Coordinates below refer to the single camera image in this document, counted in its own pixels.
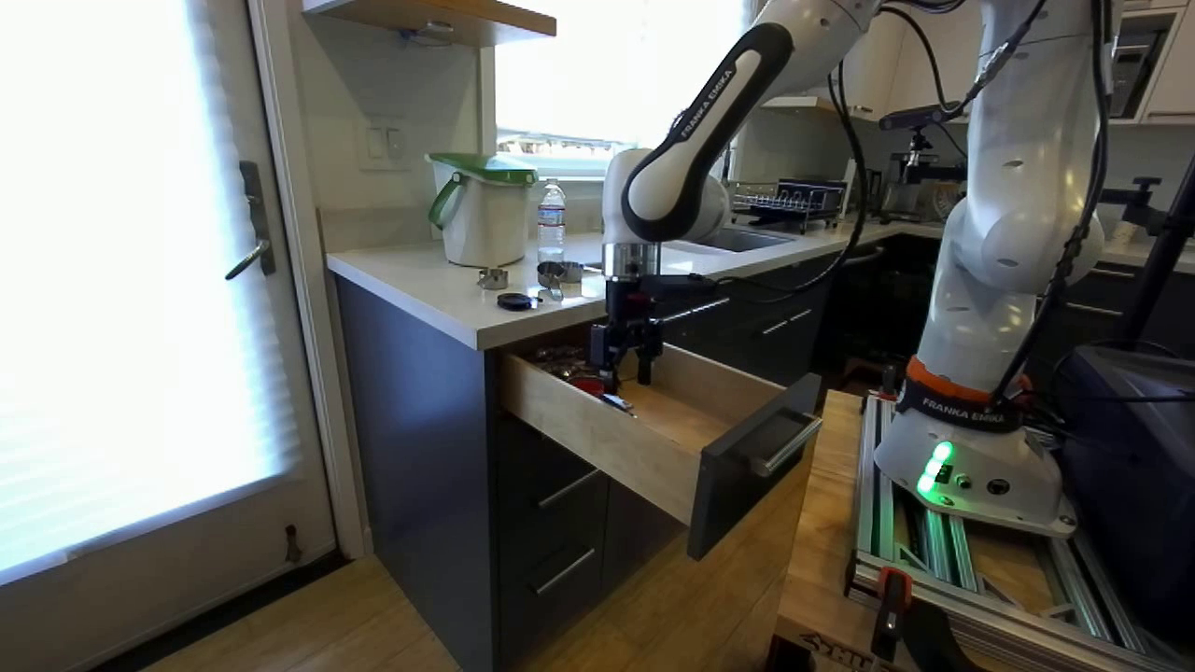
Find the wooden wall shelf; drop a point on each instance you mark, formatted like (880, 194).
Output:
(424, 16)

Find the white bin green lid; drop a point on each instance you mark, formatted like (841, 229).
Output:
(487, 219)

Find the red bowl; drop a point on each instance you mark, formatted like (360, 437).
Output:
(579, 370)

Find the dark storage box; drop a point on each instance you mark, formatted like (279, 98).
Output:
(1131, 498)

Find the dark drawer front panel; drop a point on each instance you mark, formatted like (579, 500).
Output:
(732, 498)

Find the wooden board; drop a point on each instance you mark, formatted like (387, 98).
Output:
(824, 545)

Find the dish rack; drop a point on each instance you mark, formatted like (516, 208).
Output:
(795, 200)

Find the white wall outlet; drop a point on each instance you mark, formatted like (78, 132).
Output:
(382, 146)

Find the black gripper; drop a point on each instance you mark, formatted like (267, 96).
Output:
(631, 305)

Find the red clamp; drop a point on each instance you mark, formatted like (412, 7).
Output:
(890, 610)

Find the white glass door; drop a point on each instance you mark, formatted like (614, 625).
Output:
(126, 248)

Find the clear water bottle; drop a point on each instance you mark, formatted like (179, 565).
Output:
(554, 224)

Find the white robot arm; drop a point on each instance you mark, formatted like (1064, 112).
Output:
(1019, 187)

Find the dark kitchen cabinet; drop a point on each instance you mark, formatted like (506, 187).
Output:
(424, 470)

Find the black tripod pole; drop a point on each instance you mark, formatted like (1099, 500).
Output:
(1162, 264)

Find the kitchen window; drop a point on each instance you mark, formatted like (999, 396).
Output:
(560, 77)

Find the steel kitchen sink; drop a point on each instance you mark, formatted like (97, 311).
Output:
(747, 235)

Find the aluminium robot cart frame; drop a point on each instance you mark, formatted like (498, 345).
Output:
(945, 545)

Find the wooden drawer box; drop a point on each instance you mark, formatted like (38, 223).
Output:
(599, 434)

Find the dark countertop appliance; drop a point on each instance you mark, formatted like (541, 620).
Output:
(921, 173)

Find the small black cap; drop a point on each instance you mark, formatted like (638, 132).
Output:
(511, 299)

